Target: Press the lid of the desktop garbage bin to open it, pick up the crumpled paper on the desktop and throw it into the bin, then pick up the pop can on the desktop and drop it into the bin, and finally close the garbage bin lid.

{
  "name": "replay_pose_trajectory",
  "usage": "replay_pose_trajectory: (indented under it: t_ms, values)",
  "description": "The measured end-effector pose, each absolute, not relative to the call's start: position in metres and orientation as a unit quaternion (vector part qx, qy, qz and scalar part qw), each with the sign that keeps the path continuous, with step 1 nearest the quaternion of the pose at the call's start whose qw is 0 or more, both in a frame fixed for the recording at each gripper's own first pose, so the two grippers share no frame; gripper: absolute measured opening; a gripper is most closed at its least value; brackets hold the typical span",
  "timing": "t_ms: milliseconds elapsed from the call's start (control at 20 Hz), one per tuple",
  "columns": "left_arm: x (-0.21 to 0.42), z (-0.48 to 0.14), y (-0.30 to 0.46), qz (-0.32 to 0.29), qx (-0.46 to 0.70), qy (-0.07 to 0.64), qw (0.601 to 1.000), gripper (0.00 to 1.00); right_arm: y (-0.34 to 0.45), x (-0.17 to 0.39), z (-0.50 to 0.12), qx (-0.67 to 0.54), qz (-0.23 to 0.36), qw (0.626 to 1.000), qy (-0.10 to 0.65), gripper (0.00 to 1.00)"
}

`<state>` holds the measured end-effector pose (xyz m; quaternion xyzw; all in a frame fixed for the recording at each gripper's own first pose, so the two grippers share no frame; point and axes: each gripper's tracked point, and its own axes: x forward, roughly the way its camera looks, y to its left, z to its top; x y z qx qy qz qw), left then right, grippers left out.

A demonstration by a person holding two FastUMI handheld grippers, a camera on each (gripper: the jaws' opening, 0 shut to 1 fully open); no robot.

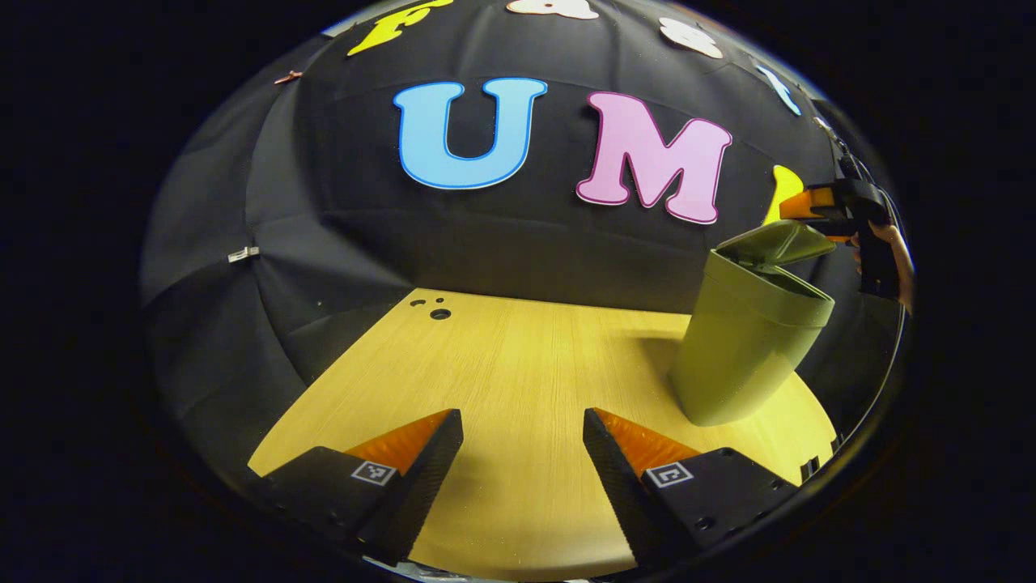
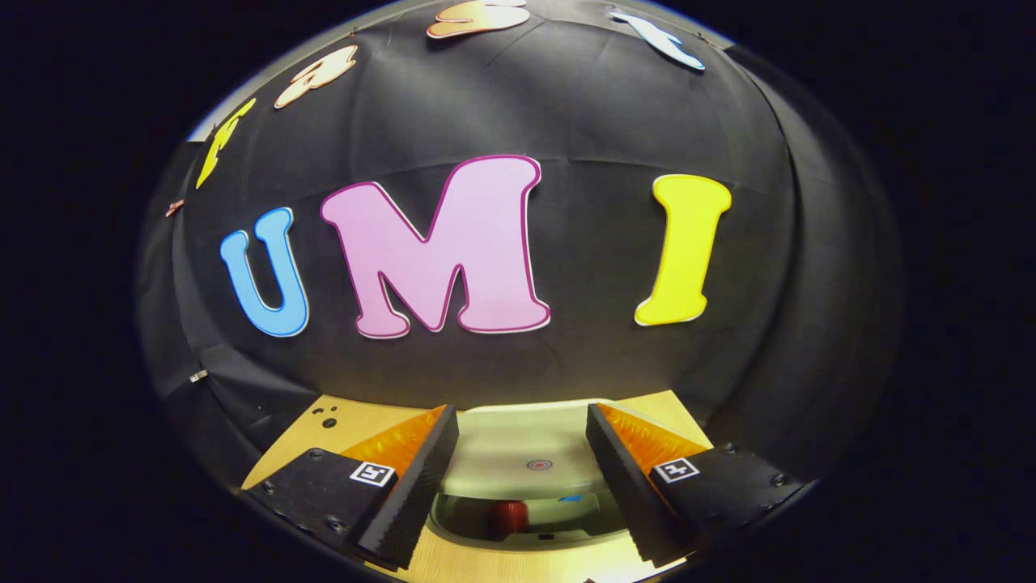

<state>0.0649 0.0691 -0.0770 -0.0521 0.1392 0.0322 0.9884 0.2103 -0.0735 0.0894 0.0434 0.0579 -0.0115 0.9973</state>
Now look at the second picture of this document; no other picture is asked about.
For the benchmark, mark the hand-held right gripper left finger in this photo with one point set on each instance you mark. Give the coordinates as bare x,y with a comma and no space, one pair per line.
421,478

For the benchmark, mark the paper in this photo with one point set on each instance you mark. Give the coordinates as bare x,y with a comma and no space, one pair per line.
571,498

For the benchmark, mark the green desktop garbage bin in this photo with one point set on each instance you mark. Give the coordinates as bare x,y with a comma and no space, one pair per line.
518,441

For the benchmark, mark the orange pop can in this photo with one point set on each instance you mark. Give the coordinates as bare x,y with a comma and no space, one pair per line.
510,517

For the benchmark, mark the wooden desktop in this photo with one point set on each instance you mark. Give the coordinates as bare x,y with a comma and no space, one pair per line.
364,421

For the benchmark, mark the small copper clip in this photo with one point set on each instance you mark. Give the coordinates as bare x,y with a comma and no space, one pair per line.
174,208

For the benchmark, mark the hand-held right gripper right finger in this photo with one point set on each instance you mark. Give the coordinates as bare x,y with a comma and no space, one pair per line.
619,478

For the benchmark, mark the black backdrop cloth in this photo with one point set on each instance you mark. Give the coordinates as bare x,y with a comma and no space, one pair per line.
607,121

